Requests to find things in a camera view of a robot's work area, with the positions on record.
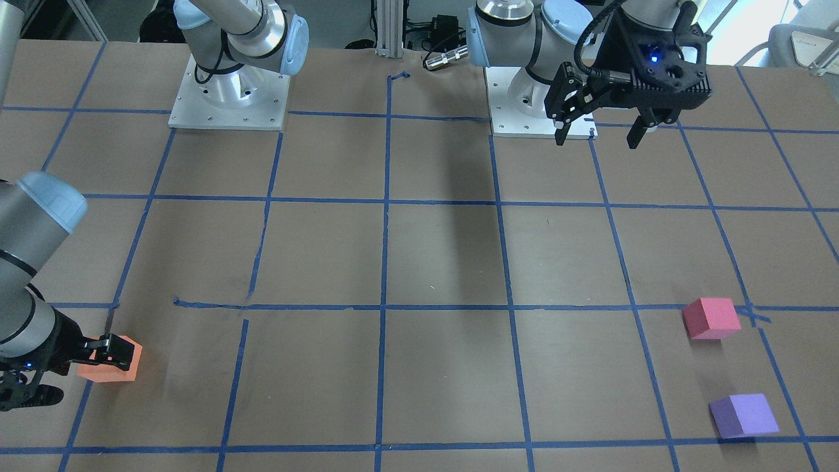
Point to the purple foam cube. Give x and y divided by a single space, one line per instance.
743 415

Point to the aluminium frame post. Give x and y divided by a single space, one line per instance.
389 25

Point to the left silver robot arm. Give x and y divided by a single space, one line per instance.
541 37

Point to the pink foam cube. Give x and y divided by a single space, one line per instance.
711 319

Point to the silver cylindrical connector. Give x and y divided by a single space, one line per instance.
435 61

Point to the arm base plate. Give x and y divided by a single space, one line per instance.
516 104
246 99

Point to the black power box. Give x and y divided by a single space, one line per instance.
443 29

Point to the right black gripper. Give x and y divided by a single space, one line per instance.
60 341

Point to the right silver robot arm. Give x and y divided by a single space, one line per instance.
243 54

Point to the orange foam cube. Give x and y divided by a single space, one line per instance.
103 373

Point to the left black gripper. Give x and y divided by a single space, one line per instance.
619 54

